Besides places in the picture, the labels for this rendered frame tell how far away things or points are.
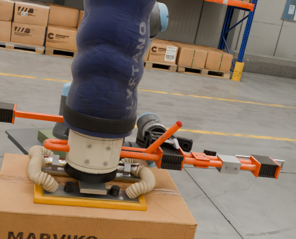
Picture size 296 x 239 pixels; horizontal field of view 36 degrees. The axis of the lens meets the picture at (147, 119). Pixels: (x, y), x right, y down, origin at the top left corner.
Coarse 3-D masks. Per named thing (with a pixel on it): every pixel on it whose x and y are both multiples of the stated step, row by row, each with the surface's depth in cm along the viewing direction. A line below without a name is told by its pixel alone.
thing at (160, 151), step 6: (162, 144) 152; (156, 150) 149; (162, 150) 149; (168, 150) 150; (174, 150) 151; (180, 150) 149; (162, 156) 145; (168, 156) 144; (174, 156) 144; (180, 156) 145; (156, 162) 148; (162, 162) 145; (168, 162) 146; (174, 162) 146; (180, 162) 147; (162, 168) 145; (168, 168) 145; (174, 168) 146; (180, 168) 146
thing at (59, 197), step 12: (36, 192) 132; (48, 192) 132; (60, 192) 134; (72, 192) 135; (108, 192) 140; (120, 192) 141; (60, 204) 131; (72, 204) 132; (84, 204) 133; (96, 204) 133; (108, 204) 134; (120, 204) 135; (132, 204) 136; (144, 204) 138
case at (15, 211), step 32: (0, 192) 132; (32, 192) 135; (160, 192) 152; (0, 224) 124; (32, 224) 125; (64, 224) 127; (96, 224) 130; (128, 224) 132; (160, 224) 134; (192, 224) 136
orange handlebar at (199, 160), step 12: (48, 120) 163; (60, 120) 164; (48, 144) 137; (60, 144) 138; (120, 156) 143; (132, 156) 143; (144, 156) 144; (156, 156) 146; (192, 156) 153; (204, 156) 152; (216, 156) 156; (240, 168) 153; (252, 168) 154
